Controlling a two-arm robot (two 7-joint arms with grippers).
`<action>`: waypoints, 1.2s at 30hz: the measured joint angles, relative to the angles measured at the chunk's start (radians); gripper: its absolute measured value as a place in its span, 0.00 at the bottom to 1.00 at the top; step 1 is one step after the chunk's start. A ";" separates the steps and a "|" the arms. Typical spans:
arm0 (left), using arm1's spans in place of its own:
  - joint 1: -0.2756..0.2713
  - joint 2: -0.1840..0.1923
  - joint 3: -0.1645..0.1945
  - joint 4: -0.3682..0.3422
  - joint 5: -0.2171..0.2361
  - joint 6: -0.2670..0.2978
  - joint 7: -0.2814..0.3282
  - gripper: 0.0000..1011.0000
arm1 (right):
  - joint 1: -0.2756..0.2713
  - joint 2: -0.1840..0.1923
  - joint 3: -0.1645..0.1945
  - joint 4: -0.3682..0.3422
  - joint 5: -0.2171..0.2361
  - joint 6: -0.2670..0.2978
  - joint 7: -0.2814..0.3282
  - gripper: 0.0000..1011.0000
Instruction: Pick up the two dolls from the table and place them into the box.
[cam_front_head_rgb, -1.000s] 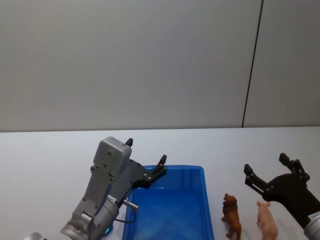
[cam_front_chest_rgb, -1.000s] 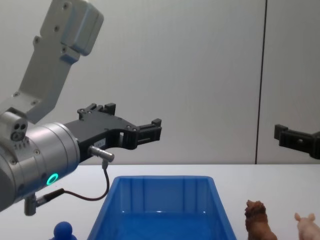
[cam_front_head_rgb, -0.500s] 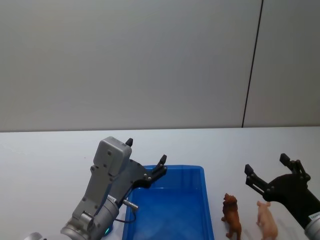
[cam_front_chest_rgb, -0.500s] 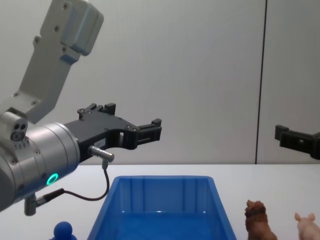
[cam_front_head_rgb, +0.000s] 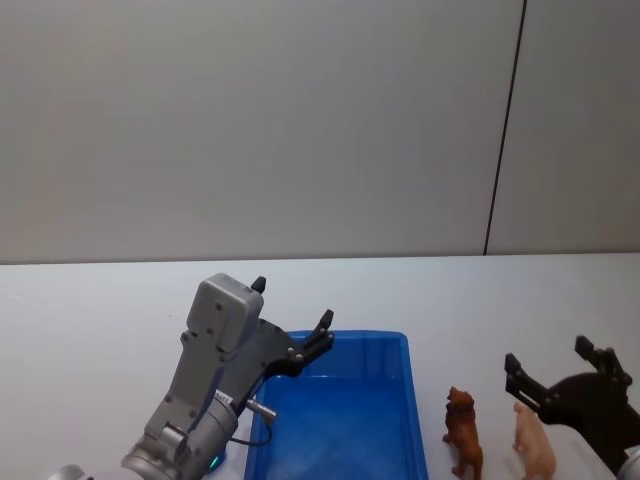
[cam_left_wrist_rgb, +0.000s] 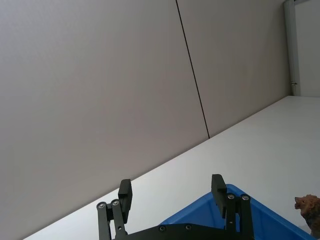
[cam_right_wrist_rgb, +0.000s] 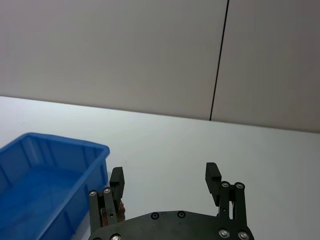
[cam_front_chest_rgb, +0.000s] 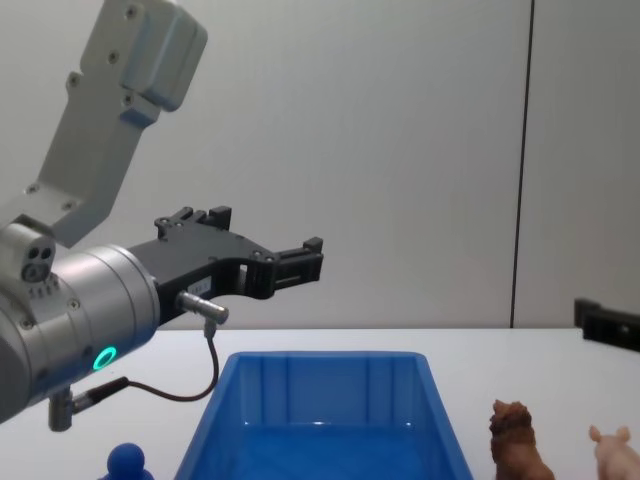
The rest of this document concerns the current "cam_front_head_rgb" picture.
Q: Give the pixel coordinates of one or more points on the right robot arm silver joint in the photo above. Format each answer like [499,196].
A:
[631,467]

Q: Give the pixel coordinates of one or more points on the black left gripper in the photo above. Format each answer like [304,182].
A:
[262,352]

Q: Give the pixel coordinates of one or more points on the blue plastic tray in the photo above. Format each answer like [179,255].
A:
[340,425]

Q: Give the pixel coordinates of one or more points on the pink toy pig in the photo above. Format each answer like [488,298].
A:
[537,445]

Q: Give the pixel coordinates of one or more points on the brown toy lion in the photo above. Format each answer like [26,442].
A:
[465,430]

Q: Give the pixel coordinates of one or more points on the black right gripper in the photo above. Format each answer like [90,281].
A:
[590,405]

